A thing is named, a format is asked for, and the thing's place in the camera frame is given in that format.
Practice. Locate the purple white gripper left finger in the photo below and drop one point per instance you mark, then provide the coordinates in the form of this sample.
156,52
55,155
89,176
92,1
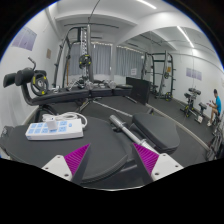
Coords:
70,167

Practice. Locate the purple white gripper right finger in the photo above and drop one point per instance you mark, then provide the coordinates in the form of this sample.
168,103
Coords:
154,166

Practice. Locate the white charger plug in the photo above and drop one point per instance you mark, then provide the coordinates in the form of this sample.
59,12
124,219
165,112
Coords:
52,124

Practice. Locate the black padded seat right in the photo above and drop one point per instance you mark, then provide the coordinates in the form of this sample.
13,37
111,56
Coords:
159,130

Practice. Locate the white blue power strip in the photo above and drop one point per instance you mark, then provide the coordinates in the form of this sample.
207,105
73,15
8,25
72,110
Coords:
65,130

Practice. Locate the black padded bench seat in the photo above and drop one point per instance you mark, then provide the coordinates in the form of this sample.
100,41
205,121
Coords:
107,154

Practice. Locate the silver barbell bar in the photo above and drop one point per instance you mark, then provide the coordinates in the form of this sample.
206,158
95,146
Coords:
120,125

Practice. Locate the black squat rack right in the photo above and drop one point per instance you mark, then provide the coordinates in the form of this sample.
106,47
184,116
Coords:
158,81

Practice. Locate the black upright pad panel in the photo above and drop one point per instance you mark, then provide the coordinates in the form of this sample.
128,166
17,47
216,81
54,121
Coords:
140,89

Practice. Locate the black exercise machine right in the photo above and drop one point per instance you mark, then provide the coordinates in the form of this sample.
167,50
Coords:
189,108

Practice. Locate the person in blue shirt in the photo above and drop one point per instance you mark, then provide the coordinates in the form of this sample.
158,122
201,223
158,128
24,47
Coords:
216,107

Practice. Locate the black yellow weight plate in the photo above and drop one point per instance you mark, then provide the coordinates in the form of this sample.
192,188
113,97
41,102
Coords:
39,84

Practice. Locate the black weight bench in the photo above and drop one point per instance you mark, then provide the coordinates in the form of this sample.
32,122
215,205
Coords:
23,79

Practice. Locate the grey window curtains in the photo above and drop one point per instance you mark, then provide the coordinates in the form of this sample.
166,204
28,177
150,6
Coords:
127,61

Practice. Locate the hanging black yellow plate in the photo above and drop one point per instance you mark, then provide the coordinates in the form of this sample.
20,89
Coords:
84,61

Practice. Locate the purple wall poster right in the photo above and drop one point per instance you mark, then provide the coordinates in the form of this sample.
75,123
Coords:
194,74

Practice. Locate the purple wall poster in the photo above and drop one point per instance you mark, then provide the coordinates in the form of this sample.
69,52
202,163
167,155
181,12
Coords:
25,39
194,74

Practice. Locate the purple wall poster left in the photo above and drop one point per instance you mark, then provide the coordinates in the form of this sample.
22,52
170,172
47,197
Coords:
25,39

